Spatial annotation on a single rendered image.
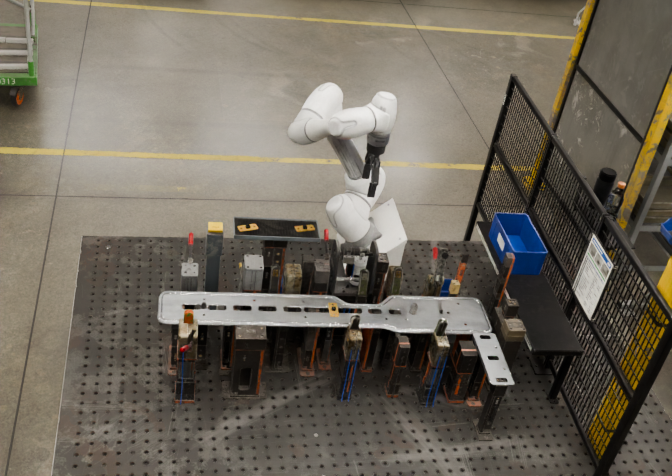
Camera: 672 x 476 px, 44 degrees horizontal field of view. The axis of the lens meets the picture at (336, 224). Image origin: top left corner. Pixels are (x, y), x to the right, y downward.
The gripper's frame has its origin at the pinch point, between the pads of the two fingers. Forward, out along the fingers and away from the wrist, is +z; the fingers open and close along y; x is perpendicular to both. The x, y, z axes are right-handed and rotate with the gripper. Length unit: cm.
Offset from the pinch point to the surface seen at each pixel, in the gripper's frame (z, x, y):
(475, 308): 46, 52, 22
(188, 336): 40, -70, 48
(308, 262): 36.6, -20.7, 5.9
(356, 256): 35.4, 0.4, 2.0
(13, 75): 120, -201, -309
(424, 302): 46, 29, 19
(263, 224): 30, -39, -11
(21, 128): 148, -192, -280
